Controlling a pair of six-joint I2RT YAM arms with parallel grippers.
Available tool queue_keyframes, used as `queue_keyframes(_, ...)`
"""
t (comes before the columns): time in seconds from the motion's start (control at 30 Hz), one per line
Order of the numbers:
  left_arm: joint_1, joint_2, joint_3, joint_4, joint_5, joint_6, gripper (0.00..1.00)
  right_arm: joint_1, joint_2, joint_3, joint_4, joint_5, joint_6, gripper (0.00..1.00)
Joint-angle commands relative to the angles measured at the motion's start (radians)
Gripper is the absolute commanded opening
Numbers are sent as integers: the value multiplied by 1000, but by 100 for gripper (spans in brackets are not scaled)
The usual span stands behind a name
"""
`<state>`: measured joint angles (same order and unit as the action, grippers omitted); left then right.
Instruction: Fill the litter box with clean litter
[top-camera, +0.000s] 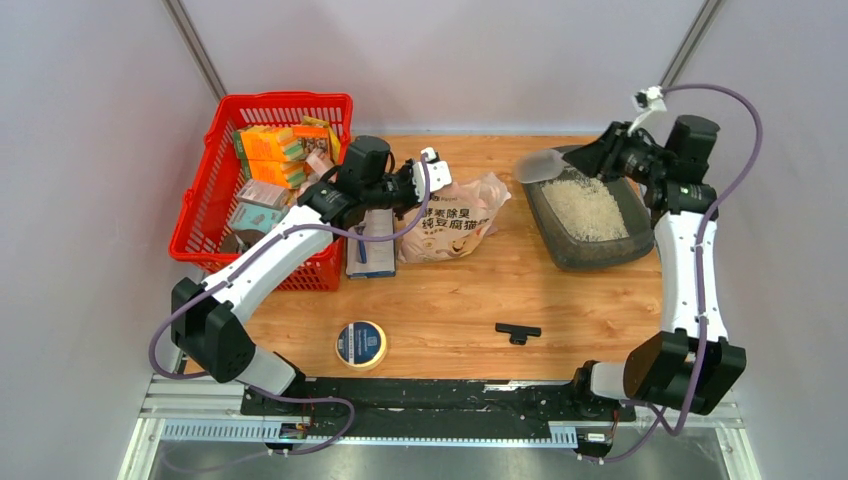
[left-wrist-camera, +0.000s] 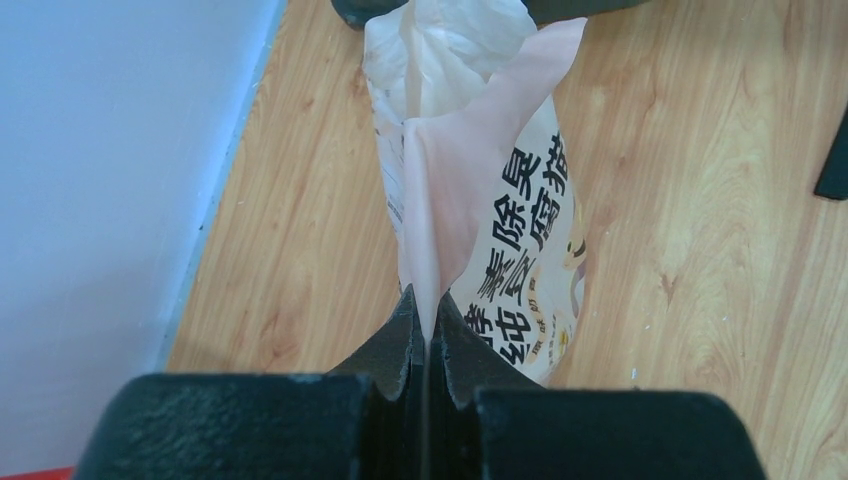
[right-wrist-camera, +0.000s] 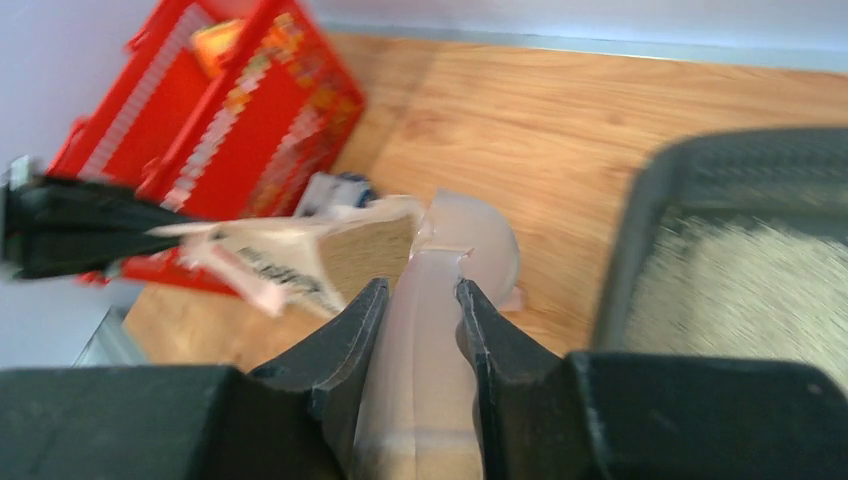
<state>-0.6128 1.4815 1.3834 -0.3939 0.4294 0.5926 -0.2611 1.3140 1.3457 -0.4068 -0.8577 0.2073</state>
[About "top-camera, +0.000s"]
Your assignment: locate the tape roll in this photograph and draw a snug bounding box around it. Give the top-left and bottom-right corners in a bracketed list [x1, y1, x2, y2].
[335, 321, 388, 371]

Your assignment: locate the black T-shaped bracket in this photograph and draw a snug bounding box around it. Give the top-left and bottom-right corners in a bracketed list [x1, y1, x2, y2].
[495, 323, 542, 346]

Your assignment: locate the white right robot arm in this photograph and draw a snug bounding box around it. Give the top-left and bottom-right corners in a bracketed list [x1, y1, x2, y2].
[561, 115, 747, 419]

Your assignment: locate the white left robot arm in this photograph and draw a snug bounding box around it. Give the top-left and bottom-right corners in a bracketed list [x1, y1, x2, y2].
[158, 135, 450, 415]

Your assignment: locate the yellow orange snack pack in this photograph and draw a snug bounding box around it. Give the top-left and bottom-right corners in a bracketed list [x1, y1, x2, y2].
[291, 116, 341, 160]

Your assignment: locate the dark grey litter box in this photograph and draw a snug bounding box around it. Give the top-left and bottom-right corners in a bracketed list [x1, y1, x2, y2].
[520, 145, 655, 271]

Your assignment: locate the orange green sponge pack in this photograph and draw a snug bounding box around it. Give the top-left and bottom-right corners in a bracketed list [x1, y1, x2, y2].
[233, 125, 306, 163]

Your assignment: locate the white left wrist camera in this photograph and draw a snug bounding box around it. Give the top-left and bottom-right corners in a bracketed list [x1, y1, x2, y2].
[412, 147, 453, 202]

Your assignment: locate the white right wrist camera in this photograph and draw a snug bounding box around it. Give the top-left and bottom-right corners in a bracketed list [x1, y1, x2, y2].
[627, 86, 667, 136]

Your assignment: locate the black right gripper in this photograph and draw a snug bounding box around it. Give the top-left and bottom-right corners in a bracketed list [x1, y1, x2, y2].
[562, 121, 670, 186]

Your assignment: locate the grey pink box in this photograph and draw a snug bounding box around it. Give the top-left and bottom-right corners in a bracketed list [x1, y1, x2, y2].
[236, 179, 291, 210]

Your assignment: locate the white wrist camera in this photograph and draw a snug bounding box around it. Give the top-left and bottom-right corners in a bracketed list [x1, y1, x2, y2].
[412, 147, 453, 202]
[627, 86, 667, 136]

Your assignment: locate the razor blister pack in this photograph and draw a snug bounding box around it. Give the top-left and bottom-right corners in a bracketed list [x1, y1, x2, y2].
[345, 210, 397, 279]

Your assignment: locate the red plastic basket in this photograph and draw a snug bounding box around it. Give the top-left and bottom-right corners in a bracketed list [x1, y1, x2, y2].
[169, 91, 354, 274]

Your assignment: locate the pink cat litter bag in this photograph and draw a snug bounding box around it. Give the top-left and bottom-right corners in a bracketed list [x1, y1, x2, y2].
[397, 172, 511, 264]

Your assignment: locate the clear plastic scoop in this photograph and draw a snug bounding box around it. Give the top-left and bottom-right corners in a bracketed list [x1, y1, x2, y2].
[513, 149, 567, 184]

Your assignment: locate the teal box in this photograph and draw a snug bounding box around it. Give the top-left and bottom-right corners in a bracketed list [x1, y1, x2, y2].
[227, 202, 284, 233]

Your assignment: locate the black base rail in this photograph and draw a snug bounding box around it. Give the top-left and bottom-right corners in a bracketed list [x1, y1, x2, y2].
[240, 377, 636, 440]

